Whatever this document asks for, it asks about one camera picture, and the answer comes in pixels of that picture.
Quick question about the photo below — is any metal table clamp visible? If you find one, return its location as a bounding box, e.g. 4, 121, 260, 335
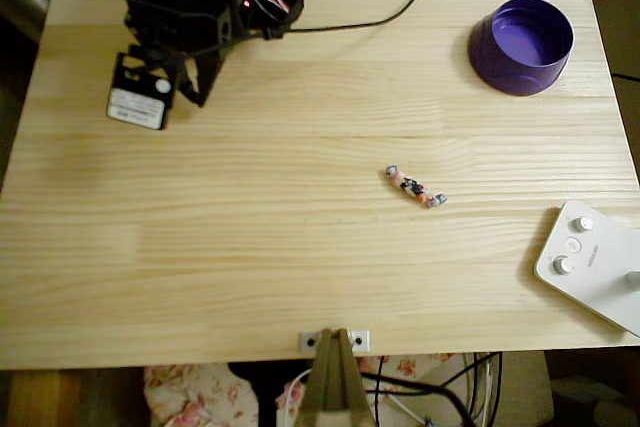
294, 327, 376, 427

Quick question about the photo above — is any thick black cable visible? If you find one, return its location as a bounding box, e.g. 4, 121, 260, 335
360, 370, 477, 427

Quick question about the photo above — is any white cable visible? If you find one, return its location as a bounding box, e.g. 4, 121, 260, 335
275, 367, 314, 427
387, 393, 426, 427

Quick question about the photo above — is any beige box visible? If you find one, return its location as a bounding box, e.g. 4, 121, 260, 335
414, 350, 555, 427

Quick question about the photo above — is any white lamp base with knobs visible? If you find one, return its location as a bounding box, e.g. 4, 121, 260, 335
533, 200, 640, 339

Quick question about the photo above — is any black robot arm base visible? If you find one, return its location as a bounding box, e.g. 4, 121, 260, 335
232, 0, 305, 42

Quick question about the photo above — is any silver metal bracket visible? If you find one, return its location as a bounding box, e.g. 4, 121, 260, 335
298, 329, 372, 352

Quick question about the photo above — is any wooden table leg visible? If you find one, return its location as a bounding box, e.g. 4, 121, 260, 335
7, 369, 84, 427

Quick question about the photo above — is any black cable with clip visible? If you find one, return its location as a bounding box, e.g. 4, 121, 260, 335
189, 0, 444, 59

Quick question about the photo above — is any floral cloth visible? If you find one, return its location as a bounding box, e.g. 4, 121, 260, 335
143, 352, 471, 427

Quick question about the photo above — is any purple bowl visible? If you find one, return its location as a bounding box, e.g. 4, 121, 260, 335
467, 0, 576, 97

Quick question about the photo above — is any candy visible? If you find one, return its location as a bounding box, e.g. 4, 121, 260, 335
384, 163, 449, 209

